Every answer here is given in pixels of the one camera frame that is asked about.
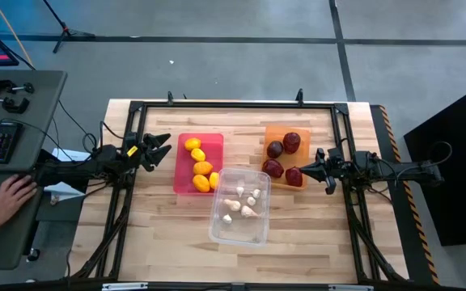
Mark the yellow cable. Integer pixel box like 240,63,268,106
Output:
0,0,36,70

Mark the pink plastic bin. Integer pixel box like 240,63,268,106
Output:
172,132,225,196

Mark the grey desk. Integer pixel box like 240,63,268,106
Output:
0,69,68,271

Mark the black floor panel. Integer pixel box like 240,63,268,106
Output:
402,78,466,247

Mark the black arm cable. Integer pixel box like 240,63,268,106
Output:
392,140,454,183
82,120,125,154

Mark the black tripod stand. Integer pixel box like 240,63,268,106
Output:
40,0,96,54

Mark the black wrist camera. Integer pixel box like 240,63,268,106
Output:
123,131,141,149
326,147,345,162

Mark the black yellow hazard strip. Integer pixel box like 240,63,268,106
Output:
370,103,440,286

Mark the black aluminium table frame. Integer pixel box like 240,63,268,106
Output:
69,99,410,284

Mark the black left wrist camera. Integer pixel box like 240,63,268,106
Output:
123,131,141,149

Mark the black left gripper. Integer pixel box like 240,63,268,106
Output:
135,132,173,173

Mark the orange plastic bin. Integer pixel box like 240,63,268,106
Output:
260,124,312,192

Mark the white paper sheet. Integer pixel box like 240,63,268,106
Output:
50,147,92,163
49,180,87,203

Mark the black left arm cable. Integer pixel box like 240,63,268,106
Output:
82,120,125,154

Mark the clear plastic bin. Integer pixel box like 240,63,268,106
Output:
208,167,273,247

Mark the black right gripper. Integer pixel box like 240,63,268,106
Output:
299,147,347,196

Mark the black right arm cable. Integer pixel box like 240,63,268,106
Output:
392,140,454,183

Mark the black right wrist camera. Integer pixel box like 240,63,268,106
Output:
326,147,345,162

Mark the person's hand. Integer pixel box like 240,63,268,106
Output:
0,173,39,230

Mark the dark red round fruit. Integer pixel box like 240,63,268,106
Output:
285,167,304,188
282,132,302,155
261,158,286,179
265,140,285,159

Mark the black C-clamp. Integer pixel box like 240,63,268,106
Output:
0,78,36,96
0,93,31,115

